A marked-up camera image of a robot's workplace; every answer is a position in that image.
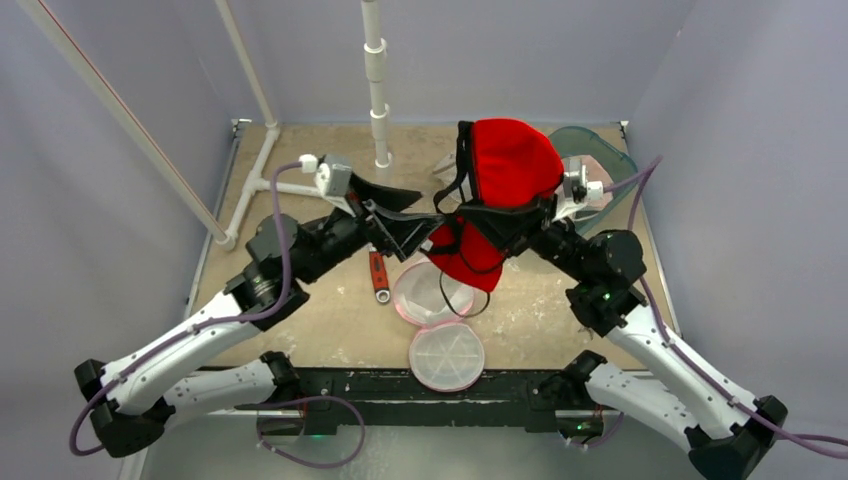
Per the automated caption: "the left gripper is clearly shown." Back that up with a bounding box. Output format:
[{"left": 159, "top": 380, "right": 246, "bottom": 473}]
[{"left": 295, "top": 172, "right": 443, "bottom": 285}]

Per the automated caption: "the red and black bra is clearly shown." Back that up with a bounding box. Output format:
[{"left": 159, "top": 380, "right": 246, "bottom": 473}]
[{"left": 424, "top": 118, "right": 564, "bottom": 295}]

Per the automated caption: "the teal plastic bin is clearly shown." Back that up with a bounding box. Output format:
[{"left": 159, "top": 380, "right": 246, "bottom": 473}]
[{"left": 548, "top": 123, "right": 638, "bottom": 236}]

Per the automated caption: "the pink-trimmed mesh laundry bag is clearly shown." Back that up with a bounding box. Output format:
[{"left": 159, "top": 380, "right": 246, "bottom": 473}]
[{"left": 392, "top": 259, "right": 485, "bottom": 393}]

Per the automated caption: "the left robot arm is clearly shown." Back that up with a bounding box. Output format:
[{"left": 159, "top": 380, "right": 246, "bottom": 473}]
[{"left": 74, "top": 176, "right": 444, "bottom": 458}]

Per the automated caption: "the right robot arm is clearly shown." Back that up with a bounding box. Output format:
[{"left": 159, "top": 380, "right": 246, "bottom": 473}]
[{"left": 457, "top": 199, "right": 788, "bottom": 479}]

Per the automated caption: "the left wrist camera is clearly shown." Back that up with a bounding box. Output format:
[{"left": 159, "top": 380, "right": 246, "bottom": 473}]
[{"left": 298, "top": 154, "right": 354, "bottom": 216}]

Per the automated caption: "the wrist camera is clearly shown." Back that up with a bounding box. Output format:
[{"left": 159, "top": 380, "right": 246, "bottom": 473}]
[
  {"left": 554, "top": 155, "right": 611, "bottom": 220},
  {"left": 298, "top": 154, "right": 354, "bottom": 216}
]

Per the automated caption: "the red-handled adjustable wrench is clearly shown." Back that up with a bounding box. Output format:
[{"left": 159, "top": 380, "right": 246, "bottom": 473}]
[{"left": 368, "top": 246, "right": 391, "bottom": 305}]

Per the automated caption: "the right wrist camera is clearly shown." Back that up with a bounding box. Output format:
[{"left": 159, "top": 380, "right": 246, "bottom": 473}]
[{"left": 554, "top": 155, "right": 611, "bottom": 220}]

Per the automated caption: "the white PVC pipe frame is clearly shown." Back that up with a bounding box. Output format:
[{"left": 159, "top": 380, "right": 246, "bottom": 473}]
[{"left": 18, "top": 1, "right": 393, "bottom": 251}]

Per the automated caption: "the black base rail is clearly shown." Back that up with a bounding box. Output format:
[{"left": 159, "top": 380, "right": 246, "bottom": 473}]
[{"left": 266, "top": 367, "right": 597, "bottom": 435}]

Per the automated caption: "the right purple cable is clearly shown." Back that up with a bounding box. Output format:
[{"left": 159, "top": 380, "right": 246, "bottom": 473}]
[{"left": 599, "top": 155, "right": 848, "bottom": 462}]

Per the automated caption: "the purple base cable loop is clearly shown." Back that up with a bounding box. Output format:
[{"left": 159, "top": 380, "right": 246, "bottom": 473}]
[{"left": 255, "top": 396, "right": 368, "bottom": 470}]

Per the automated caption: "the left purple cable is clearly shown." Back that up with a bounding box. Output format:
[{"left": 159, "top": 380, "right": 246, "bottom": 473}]
[{"left": 69, "top": 158, "right": 319, "bottom": 458}]

